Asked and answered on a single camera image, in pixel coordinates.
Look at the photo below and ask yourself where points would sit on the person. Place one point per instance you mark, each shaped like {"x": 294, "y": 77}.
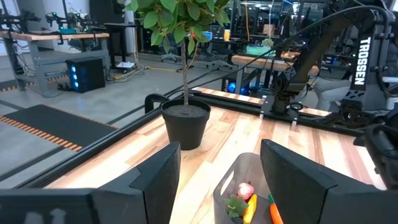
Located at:
{"x": 329, "y": 93}

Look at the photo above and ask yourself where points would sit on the red toy strawberry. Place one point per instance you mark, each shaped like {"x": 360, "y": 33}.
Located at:
{"x": 235, "y": 205}

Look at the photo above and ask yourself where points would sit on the black computer tower blue lights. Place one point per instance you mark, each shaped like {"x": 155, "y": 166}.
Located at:
{"x": 90, "y": 74}

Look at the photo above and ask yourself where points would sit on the yellow toy banana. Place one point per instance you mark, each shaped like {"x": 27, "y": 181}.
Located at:
{"x": 251, "y": 208}

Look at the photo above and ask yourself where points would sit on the orange toy carrot green top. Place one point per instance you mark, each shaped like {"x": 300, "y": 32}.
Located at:
{"x": 275, "y": 214}

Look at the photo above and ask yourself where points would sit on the black floor mat orange stripes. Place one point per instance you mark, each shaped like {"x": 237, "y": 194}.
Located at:
{"x": 56, "y": 124}

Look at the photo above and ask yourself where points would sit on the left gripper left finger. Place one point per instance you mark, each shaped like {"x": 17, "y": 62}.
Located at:
{"x": 155, "y": 193}

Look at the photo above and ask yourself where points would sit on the green plant in black pot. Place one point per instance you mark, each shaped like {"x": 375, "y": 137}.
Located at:
{"x": 185, "y": 130}

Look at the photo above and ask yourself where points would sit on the pink toy fruit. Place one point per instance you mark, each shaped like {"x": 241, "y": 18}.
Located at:
{"x": 245, "y": 190}

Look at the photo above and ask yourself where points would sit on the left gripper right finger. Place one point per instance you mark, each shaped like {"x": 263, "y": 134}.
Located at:
{"x": 298, "y": 193}

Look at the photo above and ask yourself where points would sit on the black background robot arm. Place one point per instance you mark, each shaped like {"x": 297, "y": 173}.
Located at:
{"x": 71, "y": 20}
{"x": 21, "y": 17}

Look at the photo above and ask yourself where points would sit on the black toy blackberry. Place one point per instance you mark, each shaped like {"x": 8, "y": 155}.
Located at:
{"x": 237, "y": 221}

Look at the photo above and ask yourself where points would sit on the flat white box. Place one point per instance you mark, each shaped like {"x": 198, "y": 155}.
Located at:
{"x": 126, "y": 64}

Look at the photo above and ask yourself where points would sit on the wooden workbench grey legs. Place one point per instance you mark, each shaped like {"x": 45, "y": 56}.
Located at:
{"x": 46, "y": 36}

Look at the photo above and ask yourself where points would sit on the grey translucent plastic container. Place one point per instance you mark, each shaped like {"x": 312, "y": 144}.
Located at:
{"x": 245, "y": 168}

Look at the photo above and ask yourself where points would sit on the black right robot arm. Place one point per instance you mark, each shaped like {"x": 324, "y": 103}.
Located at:
{"x": 362, "y": 62}

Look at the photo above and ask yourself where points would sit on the teal tray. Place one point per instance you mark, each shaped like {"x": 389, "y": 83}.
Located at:
{"x": 256, "y": 50}

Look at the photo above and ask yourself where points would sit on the wooden workbench black legs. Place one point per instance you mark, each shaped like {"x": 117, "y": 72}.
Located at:
{"x": 264, "y": 62}

